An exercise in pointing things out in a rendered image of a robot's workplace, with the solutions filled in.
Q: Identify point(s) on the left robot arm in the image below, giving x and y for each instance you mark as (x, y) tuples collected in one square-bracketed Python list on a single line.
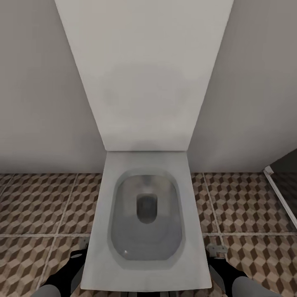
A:
[(67, 279)]

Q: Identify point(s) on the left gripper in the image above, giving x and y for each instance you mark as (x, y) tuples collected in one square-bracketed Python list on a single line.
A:
[(77, 251)]

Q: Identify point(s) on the toilet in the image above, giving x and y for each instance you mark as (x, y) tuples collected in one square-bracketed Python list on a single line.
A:
[(145, 66)]

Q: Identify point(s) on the door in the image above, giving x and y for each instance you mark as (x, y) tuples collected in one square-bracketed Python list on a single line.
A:
[(284, 174)]

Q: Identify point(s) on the shower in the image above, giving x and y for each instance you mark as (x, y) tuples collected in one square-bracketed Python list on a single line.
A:
[(287, 208)]

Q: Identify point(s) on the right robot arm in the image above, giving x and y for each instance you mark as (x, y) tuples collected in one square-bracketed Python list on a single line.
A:
[(234, 283)]

